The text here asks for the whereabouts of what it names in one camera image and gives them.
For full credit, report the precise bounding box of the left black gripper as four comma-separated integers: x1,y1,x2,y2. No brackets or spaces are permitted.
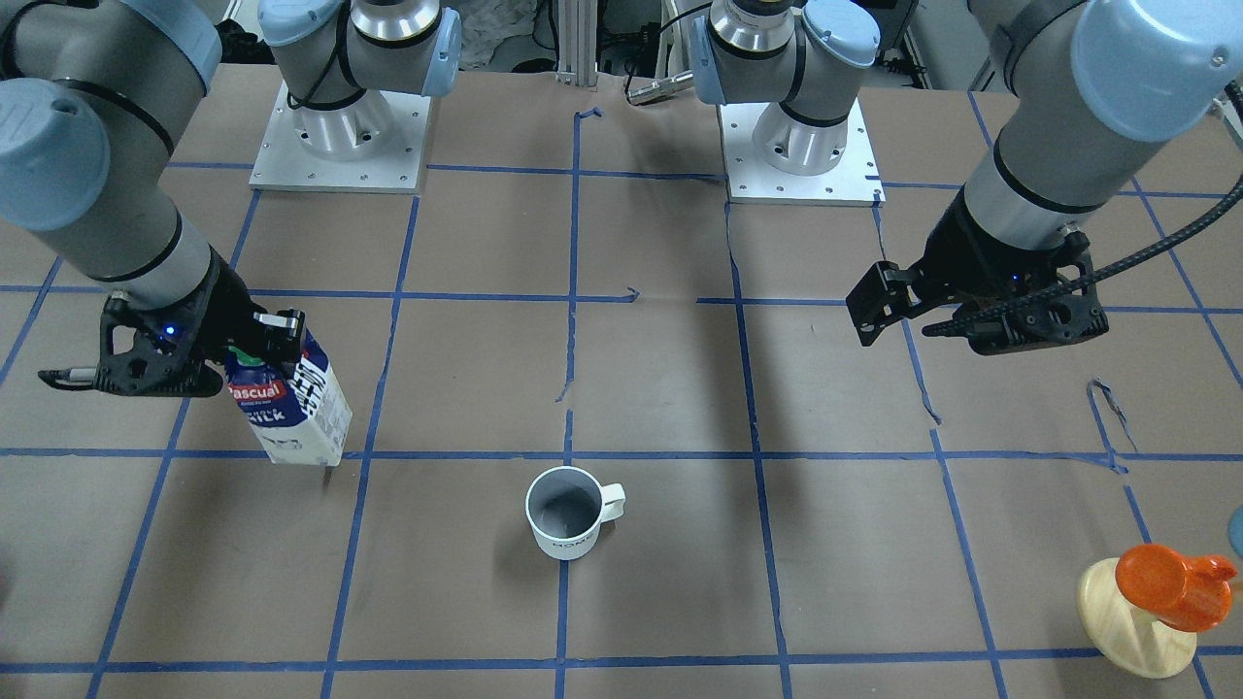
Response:
845,193,1109,354

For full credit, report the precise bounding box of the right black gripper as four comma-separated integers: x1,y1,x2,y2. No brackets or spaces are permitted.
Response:
93,255,306,398

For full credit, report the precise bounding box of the blue white milk carton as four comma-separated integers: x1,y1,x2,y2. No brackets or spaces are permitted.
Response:
222,333,353,466

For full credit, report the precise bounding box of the white grey mug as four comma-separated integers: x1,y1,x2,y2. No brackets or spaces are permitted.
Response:
523,466,626,561

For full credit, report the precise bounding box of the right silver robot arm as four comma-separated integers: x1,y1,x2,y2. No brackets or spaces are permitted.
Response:
1,1,462,397

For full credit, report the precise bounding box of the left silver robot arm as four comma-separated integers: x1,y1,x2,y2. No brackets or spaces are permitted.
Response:
687,1,1241,354

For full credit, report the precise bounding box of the light blue mug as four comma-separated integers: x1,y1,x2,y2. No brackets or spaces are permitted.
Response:
1226,506,1243,558

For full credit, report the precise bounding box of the orange mug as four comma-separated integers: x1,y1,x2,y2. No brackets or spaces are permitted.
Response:
1115,544,1238,633

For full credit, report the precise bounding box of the wooden mug tree stand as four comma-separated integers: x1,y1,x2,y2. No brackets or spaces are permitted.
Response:
1076,557,1198,680

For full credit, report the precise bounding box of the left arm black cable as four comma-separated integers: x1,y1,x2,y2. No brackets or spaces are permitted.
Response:
921,78,1243,340

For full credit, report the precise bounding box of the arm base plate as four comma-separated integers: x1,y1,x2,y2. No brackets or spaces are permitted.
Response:
718,101,888,206
249,85,435,194

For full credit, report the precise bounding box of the aluminium frame post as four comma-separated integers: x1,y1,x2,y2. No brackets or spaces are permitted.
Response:
554,0,599,91

